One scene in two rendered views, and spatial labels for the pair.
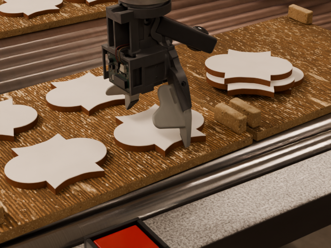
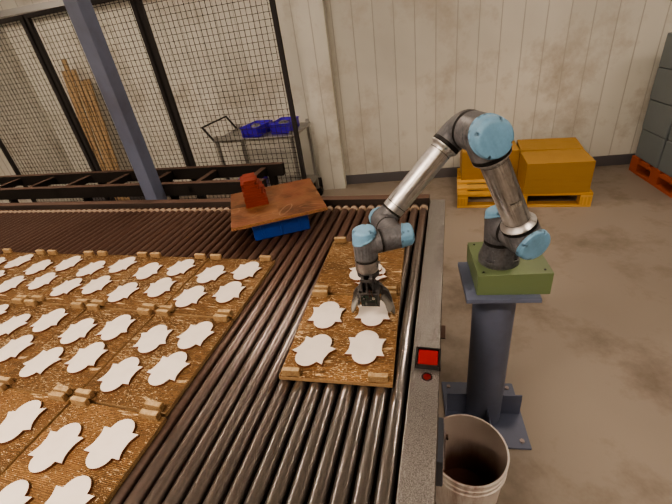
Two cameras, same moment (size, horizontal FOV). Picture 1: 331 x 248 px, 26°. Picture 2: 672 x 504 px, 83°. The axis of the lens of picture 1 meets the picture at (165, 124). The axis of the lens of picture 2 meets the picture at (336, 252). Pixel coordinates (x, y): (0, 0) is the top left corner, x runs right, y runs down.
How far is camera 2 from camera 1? 84 cm
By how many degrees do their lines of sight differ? 33
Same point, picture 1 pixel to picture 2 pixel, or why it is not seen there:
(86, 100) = (333, 318)
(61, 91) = (318, 320)
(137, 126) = (367, 316)
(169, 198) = (408, 334)
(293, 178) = (426, 303)
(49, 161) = (365, 348)
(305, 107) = (397, 276)
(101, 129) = (354, 326)
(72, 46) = (274, 300)
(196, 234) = (433, 339)
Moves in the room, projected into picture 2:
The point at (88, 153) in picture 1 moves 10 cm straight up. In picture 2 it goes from (371, 336) to (368, 313)
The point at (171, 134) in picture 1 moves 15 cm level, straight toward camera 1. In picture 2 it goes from (382, 312) to (415, 331)
